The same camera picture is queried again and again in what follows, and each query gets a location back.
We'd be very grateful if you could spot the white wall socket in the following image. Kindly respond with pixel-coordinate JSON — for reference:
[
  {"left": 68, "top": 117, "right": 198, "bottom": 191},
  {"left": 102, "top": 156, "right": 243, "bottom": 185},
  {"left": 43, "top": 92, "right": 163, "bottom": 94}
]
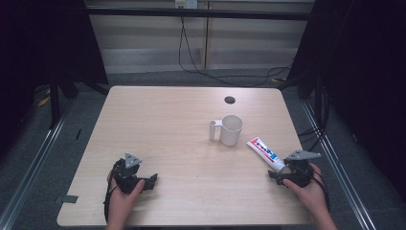
[{"left": 174, "top": 0, "right": 199, "bottom": 10}]

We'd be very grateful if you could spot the metal floor rail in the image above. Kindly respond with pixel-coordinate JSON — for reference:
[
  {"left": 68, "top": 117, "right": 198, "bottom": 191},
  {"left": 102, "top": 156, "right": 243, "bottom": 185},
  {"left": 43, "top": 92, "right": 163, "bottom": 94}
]
[
  {"left": 0, "top": 104, "right": 73, "bottom": 230},
  {"left": 301, "top": 101, "right": 377, "bottom": 230}
]

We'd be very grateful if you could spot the dark curtain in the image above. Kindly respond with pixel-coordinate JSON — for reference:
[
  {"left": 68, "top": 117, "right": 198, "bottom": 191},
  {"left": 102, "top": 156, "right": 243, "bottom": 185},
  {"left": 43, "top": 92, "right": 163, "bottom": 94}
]
[
  {"left": 286, "top": 0, "right": 406, "bottom": 202},
  {"left": 0, "top": 0, "right": 109, "bottom": 161}
]

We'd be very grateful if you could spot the bundle of black floor cables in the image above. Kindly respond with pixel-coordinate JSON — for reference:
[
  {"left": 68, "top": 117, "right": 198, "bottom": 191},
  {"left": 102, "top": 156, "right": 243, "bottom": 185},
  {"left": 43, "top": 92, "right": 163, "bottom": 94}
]
[{"left": 297, "top": 85, "right": 331, "bottom": 152}]

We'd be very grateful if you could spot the black horizontal frame bar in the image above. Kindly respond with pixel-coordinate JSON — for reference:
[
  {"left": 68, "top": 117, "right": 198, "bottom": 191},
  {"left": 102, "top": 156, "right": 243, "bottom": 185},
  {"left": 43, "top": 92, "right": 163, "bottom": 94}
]
[{"left": 85, "top": 7, "right": 316, "bottom": 22}]

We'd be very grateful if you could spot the yellow floor tape piece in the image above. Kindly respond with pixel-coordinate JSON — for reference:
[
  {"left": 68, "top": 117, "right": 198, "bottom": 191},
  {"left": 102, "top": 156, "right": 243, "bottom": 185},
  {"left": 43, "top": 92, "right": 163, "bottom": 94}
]
[{"left": 36, "top": 95, "right": 52, "bottom": 108}]

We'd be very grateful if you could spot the white toothpaste tube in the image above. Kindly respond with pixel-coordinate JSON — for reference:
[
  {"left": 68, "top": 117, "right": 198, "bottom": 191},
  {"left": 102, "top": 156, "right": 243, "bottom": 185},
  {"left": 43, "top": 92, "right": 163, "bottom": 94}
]
[{"left": 246, "top": 136, "right": 287, "bottom": 173}]

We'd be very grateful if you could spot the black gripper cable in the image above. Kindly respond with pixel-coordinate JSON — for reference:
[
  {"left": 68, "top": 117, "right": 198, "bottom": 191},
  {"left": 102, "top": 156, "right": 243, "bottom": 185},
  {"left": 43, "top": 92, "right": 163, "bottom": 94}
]
[
  {"left": 309, "top": 168, "right": 331, "bottom": 213},
  {"left": 102, "top": 162, "right": 123, "bottom": 224}
]

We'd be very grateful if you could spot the person's left hand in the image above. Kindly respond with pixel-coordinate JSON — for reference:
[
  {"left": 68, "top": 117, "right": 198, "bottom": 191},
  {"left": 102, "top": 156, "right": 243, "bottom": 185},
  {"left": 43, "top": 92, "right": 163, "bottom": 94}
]
[{"left": 106, "top": 170, "right": 146, "bottom": 225}]

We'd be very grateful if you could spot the black metal stand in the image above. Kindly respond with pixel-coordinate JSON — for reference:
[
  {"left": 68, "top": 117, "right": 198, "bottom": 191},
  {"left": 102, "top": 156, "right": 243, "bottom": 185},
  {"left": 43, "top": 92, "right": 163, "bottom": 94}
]
[{"left": 48, "top": 71, "right": 62, "bottom": 130}]

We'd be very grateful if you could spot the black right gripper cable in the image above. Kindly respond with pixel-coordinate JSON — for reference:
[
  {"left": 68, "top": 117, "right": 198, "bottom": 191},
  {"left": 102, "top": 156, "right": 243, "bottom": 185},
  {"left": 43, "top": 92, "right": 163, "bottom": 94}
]
[{"left": 309, "top": 168, "right": 331, "bottom": 213}]

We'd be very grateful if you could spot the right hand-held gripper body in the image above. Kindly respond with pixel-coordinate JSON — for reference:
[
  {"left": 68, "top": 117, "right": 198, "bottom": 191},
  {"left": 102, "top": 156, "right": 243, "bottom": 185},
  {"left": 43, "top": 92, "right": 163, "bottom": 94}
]
[{"left": 281, "top": 149, "right": 322, "bottom": 189}]

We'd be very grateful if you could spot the person's right hand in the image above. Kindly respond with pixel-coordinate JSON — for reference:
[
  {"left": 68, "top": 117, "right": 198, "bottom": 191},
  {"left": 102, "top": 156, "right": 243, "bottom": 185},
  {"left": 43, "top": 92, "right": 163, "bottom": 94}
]
[{"left": 282, "top": 162, "right": 330, "bottom": 221}]

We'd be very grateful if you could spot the grey tape strip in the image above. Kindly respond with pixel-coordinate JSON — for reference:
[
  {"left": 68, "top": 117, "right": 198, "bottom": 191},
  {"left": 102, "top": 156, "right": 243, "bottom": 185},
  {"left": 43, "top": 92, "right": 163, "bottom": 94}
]
[{"left": 53, "top": 194, "right": 79, "bottom": 205}]

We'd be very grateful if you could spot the white cup with handle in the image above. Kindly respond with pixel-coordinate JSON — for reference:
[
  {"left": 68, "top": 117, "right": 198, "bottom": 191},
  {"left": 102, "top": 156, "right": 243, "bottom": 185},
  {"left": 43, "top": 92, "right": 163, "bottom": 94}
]
[{"left": 209, "top": 114, "right": 244, "bottom": 148}]

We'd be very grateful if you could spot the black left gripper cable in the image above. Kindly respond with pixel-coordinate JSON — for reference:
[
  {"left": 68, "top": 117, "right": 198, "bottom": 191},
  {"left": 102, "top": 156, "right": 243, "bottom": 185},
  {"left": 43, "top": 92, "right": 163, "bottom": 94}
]
[{"left": 102, "top": 162, "right": 123, "bottom": 224}]

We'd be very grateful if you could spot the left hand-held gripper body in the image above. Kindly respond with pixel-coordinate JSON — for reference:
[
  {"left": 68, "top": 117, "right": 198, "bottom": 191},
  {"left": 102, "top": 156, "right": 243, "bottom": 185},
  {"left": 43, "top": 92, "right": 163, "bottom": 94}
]
[{"left": 111, "top": 152, "right": 151, "bottom": 196}]

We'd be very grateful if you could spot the black wall cable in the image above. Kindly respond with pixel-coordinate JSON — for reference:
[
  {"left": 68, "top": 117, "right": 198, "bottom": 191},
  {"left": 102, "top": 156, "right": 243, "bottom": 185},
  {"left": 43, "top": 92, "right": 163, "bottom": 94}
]
[{"left": 177, "top": 15, "right": 294, "bottom": 88}]

